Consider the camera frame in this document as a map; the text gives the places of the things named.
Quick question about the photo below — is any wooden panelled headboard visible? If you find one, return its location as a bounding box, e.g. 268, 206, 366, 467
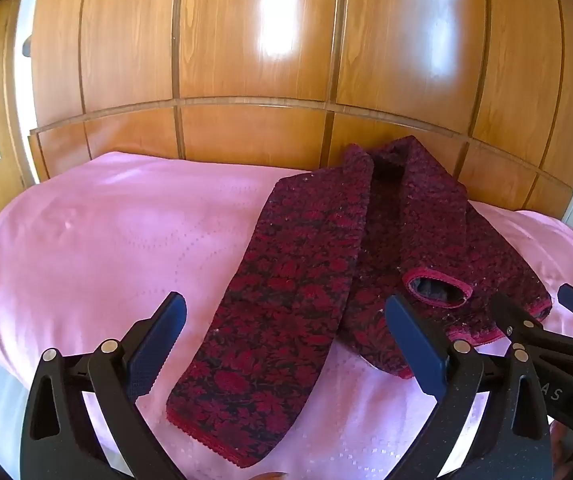
29, 0, 573, 218

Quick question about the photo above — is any pink bed sheet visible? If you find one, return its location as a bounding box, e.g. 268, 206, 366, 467
0, 150, 573, 480

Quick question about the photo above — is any dark red floral sweater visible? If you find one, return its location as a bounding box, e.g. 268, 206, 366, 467
166, 136, 552, 467

